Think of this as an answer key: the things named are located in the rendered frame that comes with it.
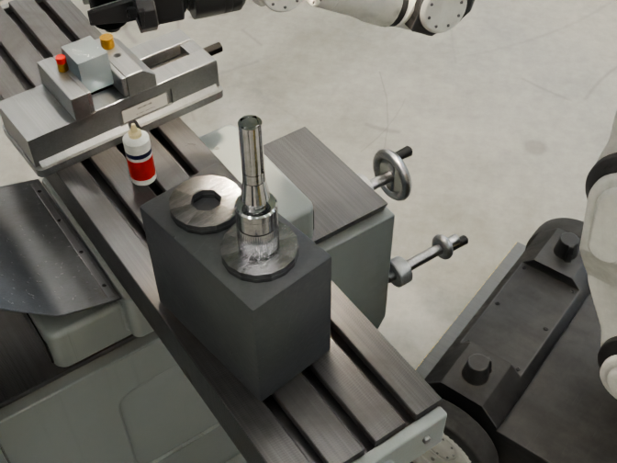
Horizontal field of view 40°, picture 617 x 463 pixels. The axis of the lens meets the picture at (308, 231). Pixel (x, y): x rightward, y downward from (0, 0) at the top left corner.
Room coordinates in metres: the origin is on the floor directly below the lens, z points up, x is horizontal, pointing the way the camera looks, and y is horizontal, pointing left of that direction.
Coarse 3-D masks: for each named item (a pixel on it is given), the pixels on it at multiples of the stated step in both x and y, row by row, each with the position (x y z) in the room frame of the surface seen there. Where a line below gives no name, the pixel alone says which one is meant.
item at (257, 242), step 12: (276, 216) 0.65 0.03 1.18; (240, 228) 0.64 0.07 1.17; (252, 228) 0.63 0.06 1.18; (264, 228) 0.64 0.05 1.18; (276, 228) 0.65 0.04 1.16; (240, 240) 0.64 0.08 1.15; (252, 240) 0.63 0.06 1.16; (264, 240) 0.64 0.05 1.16; (276, 240) 0.65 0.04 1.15; (252, 252) 0.63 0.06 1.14; (264, 252) 0.64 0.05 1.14
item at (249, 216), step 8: (240, 200) 0.66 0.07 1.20; (272, 200) 0.66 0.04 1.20; (240, 208) 0.65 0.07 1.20; (248, 208) 0.65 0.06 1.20; (264, 208) 0.65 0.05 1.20; (272, 208) 0.65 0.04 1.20; (240, 216) 0.64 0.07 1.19; (248, 216) 0.64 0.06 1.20; (256, 216) 0.64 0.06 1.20; (264, 216) 0.64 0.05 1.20; (272, 216) 0.64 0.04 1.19
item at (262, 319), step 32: (192, 192) 0.75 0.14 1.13; (224, 192) 0.74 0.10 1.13; (160, 224) 0.71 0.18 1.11; (192, 224) 0.69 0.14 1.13; (224, 224) 0.69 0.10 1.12; (288, 224) 0.70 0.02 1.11; (160, 256) 0.71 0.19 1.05; (192, 256) 0.66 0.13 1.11; (224, 256) 0.64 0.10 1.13; (288, 256) 0.64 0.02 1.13; (320, 256) 0.65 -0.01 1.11; (160, 288) 0.73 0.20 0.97; (192, 288) 0.66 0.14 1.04; (224, 288) 0.61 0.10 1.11; (256, 288) 0.60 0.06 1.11; (288, 288) 0.61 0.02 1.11; (320, 288) 0.64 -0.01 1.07; (192, 320) 0.67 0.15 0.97; (224, 320) 0.62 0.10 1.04; (256, 320) 0.58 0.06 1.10; (288, 320) 0.61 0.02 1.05; (320, 320) 0.64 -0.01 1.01; (224, 352) 0.62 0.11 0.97; (256, 352) 0.57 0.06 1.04; (288, 352) 0.60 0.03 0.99; (320, 352) 0.64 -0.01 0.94; (256, 384) 0.58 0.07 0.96
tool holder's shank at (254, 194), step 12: (240, 120) 0.66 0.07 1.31; (252, 120) 0.66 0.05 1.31; (240, 132) 0.65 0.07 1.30; (252, 132) 0.65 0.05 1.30; (240, 144) 0.65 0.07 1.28; (252, 144) 0.65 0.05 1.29; (252, 156) 0.65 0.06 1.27; (252, 168) 0.65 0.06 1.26; (252, 180) 0.65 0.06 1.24; (264, 180) 0.65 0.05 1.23; (252, 192) 0.64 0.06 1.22; (264, 192) 0.65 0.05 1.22; (252, 204) 0.64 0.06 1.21; (264, 204) 0.65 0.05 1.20
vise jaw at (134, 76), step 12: (120, 48) 1.18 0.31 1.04; (120, 60) 1.15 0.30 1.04; (132, 60) 1.15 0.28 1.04; (120, 72) 1.12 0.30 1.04; (132, 72) 1.11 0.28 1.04; (144, 72) 1.12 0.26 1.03; (120, 84) 1.10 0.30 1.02; (132, 84) 1.11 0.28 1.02; (144, 84) 1.12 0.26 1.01; (156, 84) 1.13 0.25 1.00
